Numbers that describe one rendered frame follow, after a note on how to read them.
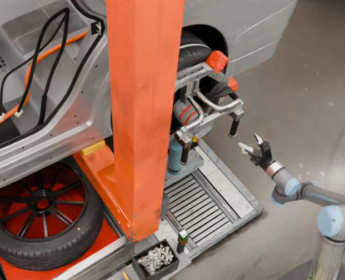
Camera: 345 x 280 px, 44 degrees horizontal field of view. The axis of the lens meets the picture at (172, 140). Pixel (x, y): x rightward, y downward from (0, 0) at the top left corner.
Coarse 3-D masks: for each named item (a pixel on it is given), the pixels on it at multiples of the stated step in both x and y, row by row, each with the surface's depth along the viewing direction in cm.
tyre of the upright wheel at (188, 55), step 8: (184, 32) 230; (184, 40) 223; (192, 40) 226; (200, 40) 236; (184, 48) 218; (192, 48) 219; (200, 48) 222; (208, 48) 231; (184, 56) 214; (192, 56) 217; (200, 56) 220; (208, 56) 225; (184, 64) 217; (192, 64) 221
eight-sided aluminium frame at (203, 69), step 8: (200, 64) 220; (208, 64) 223; (184, 72) 216; (192, 72) 219; (200, 72) 216; (208, 72) 219; (216, 72) 225; (176, 80) 212; (184, 80) 212; (192, 80) 216; (216, 80) 230; (224, 80) 235; (176, 88) 212; (216, 104) 253; (192, 136) 260; (168, 144) 249
